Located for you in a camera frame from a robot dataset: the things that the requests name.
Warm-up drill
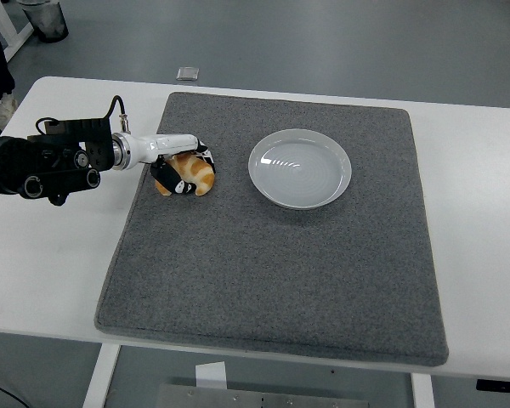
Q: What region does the orange croissant bread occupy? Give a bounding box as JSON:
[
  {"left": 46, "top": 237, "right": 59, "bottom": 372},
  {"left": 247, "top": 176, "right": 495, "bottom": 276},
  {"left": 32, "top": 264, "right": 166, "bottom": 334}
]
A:
[{"left": 155, "top": 153, "right": 217, "bottom": 197}]

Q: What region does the white furniture frame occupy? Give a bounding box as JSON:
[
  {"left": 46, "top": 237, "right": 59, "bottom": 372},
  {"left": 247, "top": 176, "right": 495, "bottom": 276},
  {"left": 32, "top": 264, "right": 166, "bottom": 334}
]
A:
[{"left": 0, "top": 0, "right": 35, "bottom": 64}]

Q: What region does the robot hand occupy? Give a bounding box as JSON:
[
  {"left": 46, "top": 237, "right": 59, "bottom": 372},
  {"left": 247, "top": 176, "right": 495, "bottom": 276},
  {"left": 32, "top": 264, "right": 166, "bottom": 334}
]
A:
[{"left": 129, "top": 133, "right": 217, "bottom": 197}]

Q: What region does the black mesh wastebasket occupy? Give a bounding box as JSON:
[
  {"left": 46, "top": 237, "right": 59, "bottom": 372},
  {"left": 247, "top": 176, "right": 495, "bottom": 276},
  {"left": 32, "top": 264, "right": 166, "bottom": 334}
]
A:
[{"left": 17, "top": 0, "right": 70, "bottom": 43}]

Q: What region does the white table leg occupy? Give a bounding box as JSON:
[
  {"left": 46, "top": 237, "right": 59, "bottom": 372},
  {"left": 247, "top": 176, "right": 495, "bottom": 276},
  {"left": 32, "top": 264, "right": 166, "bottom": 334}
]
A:
[
  {"left": 410, "top": 371, "right": 436, "bottom": 408},
  {"left": 81, "top": 343, "right": 122, "bottom": 408}
]

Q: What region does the grey felt mat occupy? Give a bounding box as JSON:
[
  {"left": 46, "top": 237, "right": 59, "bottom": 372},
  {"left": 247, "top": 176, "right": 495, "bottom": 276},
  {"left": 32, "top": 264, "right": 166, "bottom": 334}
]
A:
[{"left": 93, "top": 91, "right": 451, "bottom": 369}]

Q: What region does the round grey plate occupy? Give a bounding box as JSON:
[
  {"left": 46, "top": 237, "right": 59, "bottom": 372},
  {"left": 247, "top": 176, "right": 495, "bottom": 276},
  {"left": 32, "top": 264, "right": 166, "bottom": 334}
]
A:
[{"left": 248, "top": 127, "right": 354, "bottom": 211}]

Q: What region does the thin black floor cable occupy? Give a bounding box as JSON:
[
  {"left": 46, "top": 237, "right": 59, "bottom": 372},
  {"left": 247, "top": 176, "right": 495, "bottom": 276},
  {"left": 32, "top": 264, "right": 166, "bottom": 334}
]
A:
[{"left": 0, "top": 379, "right": 26, "bottom": 408}]

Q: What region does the black table control panel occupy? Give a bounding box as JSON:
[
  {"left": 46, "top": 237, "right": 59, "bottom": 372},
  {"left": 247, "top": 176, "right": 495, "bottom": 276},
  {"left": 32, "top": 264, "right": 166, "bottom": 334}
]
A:
[{"left": 475, "top": 377, "right": 510, "bottom": 393}]

